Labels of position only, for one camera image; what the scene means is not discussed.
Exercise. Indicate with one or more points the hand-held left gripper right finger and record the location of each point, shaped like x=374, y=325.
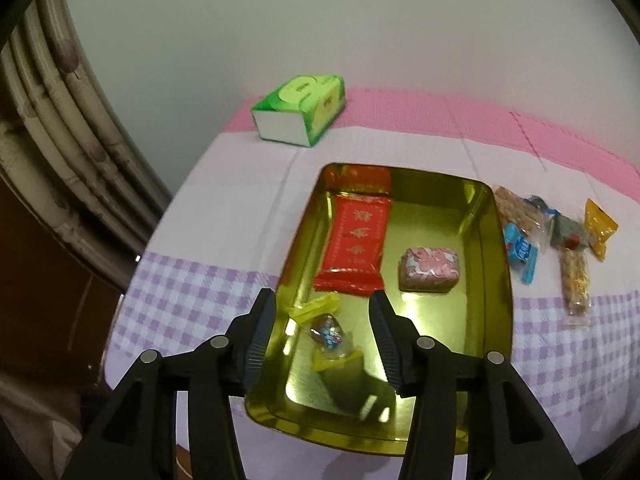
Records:
x=387, y=345

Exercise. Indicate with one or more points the brown wooden cabinet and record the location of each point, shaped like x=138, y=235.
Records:
x=40, y=285

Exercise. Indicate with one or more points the green tissue box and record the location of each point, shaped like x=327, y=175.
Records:
x=300, y=110

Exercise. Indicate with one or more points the candy in yellow-ended wrapper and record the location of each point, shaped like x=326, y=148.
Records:
x=327, y=332

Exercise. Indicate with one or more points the red snack packet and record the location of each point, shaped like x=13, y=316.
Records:
x=355, y=240

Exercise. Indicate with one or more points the gold metal tray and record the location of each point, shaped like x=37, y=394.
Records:
x=440, y=320

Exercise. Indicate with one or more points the clear-wrapped brown peanut bar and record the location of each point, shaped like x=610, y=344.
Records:
x=515, y=210

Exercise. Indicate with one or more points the pale cloth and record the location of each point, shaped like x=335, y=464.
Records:
x=30, y=425

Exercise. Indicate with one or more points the beige patterned curtain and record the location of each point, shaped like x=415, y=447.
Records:
x=60, y=110

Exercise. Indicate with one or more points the clear-wrapped pale cereal bar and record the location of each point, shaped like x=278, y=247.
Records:
x=574, y=280

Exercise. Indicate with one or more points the yellow snack packet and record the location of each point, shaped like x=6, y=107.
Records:
x=600, y=227

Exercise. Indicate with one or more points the dark blue snack packet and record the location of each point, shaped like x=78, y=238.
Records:
x=565, y=230

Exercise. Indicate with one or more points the pink and purple checked tablecloth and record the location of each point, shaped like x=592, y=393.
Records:
x=240, y=200

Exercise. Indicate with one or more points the pink wrapped snack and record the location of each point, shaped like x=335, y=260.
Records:
x=430, y=267

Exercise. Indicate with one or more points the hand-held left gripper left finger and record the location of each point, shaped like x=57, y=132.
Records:
x=257, y=340

